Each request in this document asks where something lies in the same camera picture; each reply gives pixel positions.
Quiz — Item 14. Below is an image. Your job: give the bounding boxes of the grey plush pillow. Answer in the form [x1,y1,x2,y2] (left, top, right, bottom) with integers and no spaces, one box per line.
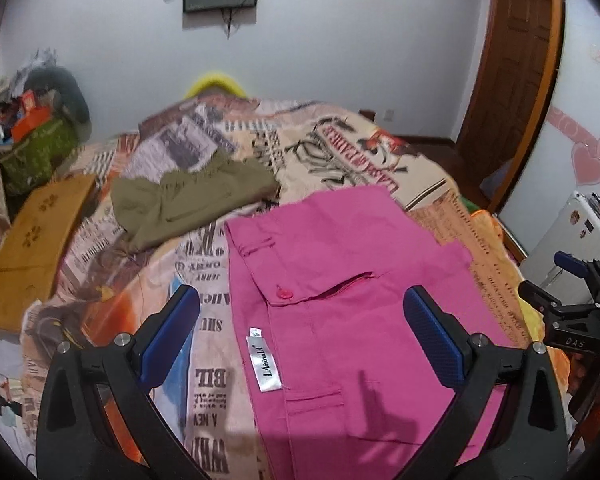
[24,66,91,124]

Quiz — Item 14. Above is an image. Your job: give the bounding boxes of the newspaper print bed cover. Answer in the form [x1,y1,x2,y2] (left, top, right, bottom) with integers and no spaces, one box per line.
[21,96,543,479]

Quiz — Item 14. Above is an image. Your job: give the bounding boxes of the green storage basket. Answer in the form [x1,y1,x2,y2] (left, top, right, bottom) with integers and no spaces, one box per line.
[0,118,79,196]

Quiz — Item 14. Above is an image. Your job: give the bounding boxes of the white appliance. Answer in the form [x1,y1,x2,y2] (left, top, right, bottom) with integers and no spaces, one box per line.
[520,191,600,304]

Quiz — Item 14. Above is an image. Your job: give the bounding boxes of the wooden lap desk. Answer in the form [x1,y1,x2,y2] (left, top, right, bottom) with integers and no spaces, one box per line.
[0,174,96,333]

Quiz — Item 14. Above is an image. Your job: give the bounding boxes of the pink pants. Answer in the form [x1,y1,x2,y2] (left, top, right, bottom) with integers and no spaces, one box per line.
[226,186,508,479]

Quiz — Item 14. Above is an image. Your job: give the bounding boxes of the olive green folded pants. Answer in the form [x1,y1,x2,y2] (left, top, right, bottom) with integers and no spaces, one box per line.
[110,152,279,252]

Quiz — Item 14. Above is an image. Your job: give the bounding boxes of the white wardrobe sliding door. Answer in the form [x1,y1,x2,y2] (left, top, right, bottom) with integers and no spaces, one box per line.
[501,0,600,252]

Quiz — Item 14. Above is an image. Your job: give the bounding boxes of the orange box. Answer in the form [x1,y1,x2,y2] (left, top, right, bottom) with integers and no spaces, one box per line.
[12,106,52,143]

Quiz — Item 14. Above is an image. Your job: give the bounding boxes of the wooden door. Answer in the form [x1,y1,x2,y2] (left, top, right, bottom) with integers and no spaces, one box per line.
[457,0,564,212]

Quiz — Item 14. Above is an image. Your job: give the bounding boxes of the yellow bed footboard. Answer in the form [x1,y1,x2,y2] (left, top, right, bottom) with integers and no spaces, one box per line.
[184,72,247,99]

